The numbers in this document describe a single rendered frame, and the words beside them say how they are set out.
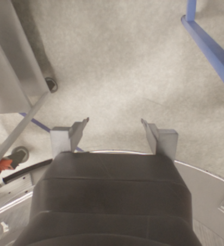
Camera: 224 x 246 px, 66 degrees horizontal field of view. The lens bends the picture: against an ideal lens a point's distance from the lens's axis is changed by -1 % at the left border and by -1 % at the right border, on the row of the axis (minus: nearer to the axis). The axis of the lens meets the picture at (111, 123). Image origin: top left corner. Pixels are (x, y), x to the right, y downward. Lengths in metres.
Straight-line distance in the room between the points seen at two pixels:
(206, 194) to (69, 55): 0.92
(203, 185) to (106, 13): 0.83
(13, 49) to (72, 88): 0.38
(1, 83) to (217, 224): 0.99
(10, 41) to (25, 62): 0.11
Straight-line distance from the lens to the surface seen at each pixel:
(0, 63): 0.91
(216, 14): 1.00
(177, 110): 1.19
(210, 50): 0.53
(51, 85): 1.14
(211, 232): 0.61
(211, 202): 0.65
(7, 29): 1.03
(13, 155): 1.74
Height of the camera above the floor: 0.94
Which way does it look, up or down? 48 degrees down
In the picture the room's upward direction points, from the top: 167 degrees counter-clockwise
